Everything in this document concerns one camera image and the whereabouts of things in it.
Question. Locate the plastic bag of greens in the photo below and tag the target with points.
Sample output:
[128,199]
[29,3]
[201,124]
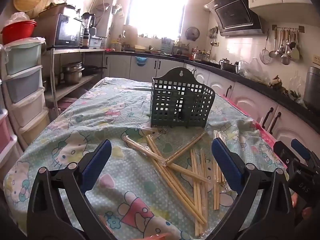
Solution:
[296,90]

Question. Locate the metal shelf rack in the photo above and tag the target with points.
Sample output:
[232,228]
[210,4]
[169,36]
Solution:
[75,88]

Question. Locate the black range hood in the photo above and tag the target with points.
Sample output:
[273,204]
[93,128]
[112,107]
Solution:
[235,12]

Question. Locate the black kitchen countertop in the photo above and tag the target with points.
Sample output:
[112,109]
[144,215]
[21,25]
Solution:
[282,93]

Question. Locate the steel teapot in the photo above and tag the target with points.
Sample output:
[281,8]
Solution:
[224,64]
[234,68]

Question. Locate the red plastic basin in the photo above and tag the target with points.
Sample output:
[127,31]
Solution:
[18,31]

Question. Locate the green plastic utensil basket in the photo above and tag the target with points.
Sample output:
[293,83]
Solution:
[175,100]

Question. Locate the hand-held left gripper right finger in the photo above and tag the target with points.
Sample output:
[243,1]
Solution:
[227,166]

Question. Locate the row of hanging kitchen utensils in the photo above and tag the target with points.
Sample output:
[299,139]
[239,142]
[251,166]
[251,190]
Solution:
[285,47]

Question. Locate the clear plastic bags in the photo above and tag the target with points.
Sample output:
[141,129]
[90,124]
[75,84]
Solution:
[253,71]

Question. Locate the black blender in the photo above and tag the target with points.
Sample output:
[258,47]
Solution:
[87,27]

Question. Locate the steel cooking pot with lid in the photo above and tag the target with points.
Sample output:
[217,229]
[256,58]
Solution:
[200,56]

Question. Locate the pile of wooden chopsticks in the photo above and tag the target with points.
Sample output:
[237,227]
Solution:
[160,160]

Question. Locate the blue plastic bowl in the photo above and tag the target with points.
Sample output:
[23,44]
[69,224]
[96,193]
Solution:
[140,61]

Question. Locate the green countertop cutlery holder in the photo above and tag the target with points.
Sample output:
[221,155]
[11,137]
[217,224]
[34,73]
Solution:
[166,46]

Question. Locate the black microwave oven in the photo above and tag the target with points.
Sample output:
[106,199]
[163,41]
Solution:
[67,31]

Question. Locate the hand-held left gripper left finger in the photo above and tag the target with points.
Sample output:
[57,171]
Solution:
[96,166]

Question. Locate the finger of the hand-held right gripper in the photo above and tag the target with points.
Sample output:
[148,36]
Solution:
[300,148]
[282,152]

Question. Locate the stacked steel pots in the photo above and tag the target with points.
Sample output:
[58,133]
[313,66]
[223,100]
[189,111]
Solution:
[72,73]

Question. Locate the pink plastic table cover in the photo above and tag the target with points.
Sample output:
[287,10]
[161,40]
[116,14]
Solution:
[250,115]

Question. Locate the black frying pan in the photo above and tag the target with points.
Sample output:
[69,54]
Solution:
[91,70]

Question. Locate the pastel plastic drawer tower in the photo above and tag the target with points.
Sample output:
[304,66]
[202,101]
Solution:
[22,80]

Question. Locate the ginger root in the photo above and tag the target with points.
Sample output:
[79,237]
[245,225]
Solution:
[276,81]

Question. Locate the small round wall fan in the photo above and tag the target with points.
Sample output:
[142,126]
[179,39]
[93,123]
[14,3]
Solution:
[192,33]

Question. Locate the wall power socket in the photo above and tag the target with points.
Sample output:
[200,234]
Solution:
[317,60]

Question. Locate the person's right hand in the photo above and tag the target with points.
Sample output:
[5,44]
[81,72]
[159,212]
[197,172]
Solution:
[306,213]

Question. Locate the kitchen window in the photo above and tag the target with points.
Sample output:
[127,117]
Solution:
[157,7]

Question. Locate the cartoon printed tablecloth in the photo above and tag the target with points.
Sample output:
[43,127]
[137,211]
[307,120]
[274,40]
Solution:
[82,130]

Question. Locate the yellow food container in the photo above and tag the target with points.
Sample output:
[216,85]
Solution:
[140,48]

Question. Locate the grey kitchen appliance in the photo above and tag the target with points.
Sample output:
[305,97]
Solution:
[312,87]

